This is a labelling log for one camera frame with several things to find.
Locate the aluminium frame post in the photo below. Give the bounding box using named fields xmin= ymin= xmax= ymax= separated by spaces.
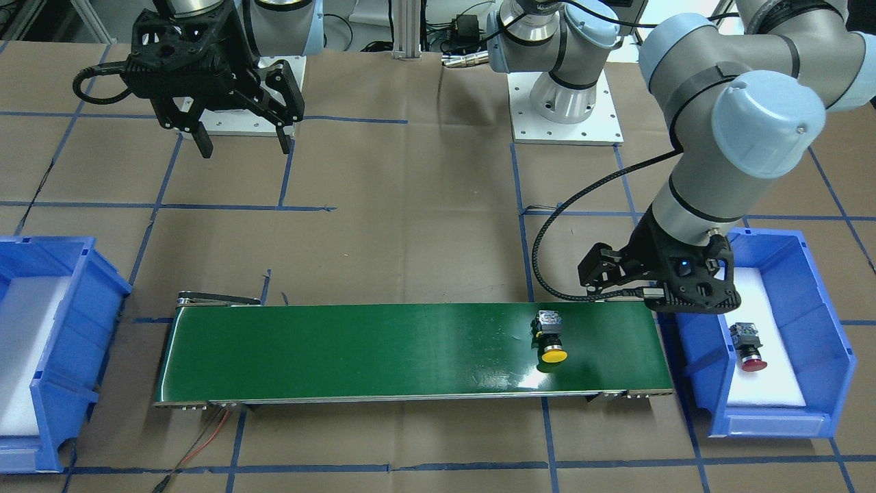
xmin=389 ymin=0 xmax=424 ymax=60

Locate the yellow push button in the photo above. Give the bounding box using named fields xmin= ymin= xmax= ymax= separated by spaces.
xmin=532 ymin=309 xmax=567 ymax=363

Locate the red black conveyor wire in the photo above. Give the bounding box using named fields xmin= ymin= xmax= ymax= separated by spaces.
xmin=152 ymin=408 xmax=232 ymax=492

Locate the blue destination bin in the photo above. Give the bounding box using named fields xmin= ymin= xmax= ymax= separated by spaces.
xmin=1 ymin=236 xmax=131 ymax=474

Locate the green conveyor belt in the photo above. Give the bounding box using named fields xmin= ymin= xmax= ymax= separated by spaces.
xmin=154 ymin=301 xmax=673 ymax=408

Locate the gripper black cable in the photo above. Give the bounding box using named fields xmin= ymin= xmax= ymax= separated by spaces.
xmin=531 ymin=147 xmax=685 ymax=303
xmin=72 ymin=63 xmax=138 ymax=107

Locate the white foam pad destination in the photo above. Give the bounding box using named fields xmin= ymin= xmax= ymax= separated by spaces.
xmin=1 ymin=277 xmax=70 ymax=436

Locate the white foam pad source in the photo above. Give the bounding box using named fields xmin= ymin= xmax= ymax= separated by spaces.
xmin=723 ymin=266 xmax=806 ymax=407

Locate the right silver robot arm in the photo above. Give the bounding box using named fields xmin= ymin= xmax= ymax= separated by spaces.
xmin=120 ymin=1 xmax=324 ymax=158

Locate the red push button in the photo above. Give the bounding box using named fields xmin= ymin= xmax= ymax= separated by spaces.
xmin=729 ymin=322 xmax=769 ymax=372

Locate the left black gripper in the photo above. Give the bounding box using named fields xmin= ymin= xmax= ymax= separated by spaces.
xmin=578 ymin=210 xmax=742 ymax=314

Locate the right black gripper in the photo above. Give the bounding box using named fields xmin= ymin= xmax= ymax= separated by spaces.
xmin=120 ymin=8 xmax=305 ymax=159

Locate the blue source bin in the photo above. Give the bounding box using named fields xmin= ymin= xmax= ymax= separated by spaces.
xmin=676 ymin=228 xmax=856 ymax=439

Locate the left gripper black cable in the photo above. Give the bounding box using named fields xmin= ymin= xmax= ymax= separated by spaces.
xmin=531 ymin=147 xmax=685 ymax=303

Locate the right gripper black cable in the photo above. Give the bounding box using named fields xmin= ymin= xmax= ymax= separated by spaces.
xmin=72 ymin=63 xmax=138 ymax=107

